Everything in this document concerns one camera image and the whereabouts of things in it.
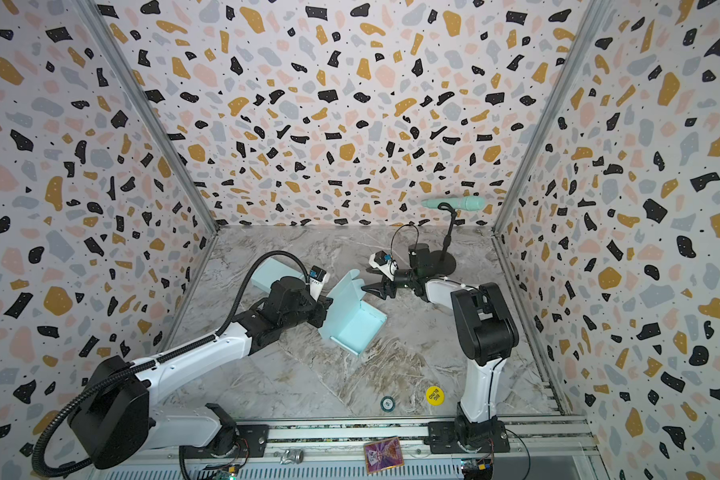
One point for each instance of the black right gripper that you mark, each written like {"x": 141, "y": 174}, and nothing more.
{"x": 389, "y": 283}

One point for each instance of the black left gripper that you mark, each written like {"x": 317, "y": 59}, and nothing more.
{"x": 323, "y": 301}

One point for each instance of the mint paper box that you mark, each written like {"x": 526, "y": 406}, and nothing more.
{"x": 351, "y": 322}
{"x": 272, "y": 270}

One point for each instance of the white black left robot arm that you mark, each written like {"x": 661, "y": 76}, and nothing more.
{"x": 125, "y": 415}

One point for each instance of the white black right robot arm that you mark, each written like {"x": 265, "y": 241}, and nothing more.
{"x": 486, "y": 333}

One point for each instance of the black microphone stand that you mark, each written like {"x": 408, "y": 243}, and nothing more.
{"x": 441, "y": 262}

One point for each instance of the yellow round sticker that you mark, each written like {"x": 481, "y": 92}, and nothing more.
{"x": 435, "y": 396}

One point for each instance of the purple snack packet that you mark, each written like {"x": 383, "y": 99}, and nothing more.
{"x": 383, "y": 455}

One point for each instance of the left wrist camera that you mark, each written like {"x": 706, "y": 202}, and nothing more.
{"x": 317, "y": 279}

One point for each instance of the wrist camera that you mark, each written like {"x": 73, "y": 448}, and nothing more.
{"x": 317, "y": 279}
{"x": 383, "y": 263}

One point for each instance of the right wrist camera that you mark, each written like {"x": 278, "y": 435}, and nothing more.
{"x": 383, "y": 263}

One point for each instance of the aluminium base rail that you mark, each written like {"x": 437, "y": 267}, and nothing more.
{"x": 533, "y": 447}

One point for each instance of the aluminium right corner post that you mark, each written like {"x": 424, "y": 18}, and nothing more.
{"x": 591, "y": 21}

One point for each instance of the aluminium corner post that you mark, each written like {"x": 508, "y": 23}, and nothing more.
{"x": 94, "y": 22}
{"x": 591, "y": 21}

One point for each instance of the aluminium left corner post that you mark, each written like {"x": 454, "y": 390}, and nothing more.
{"x": 94, "y": 22}

